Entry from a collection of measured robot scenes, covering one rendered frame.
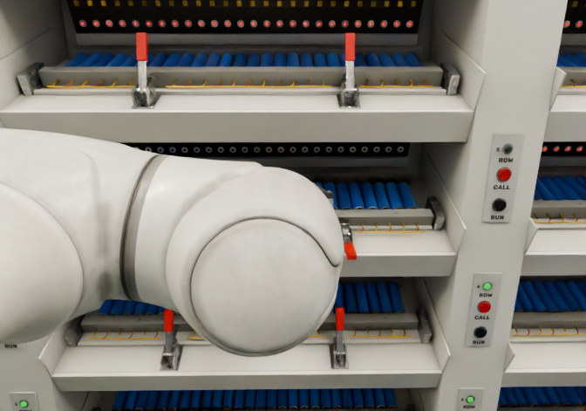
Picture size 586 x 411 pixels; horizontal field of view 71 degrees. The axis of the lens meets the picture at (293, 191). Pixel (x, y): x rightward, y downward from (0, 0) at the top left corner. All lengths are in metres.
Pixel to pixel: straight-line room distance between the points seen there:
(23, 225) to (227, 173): 0.11
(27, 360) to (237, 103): 0.50
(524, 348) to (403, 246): 0.29
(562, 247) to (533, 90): 0.24
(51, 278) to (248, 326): 0.11
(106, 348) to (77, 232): 0.54
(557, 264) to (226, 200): 0.58
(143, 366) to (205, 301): 0.54
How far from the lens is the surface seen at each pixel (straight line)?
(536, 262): 0.69
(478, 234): 0.63
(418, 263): 0.62
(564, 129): 0.65
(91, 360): 0.77
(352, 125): 0.54
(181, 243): 0.21
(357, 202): 0.65
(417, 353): 0.74
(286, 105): 0.55
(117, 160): 0.28
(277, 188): 0.22
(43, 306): 0.26
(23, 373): 0.80
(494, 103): 0.59
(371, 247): 0.60
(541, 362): 0.81
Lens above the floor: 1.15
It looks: 16 degrees down
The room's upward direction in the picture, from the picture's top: straight up
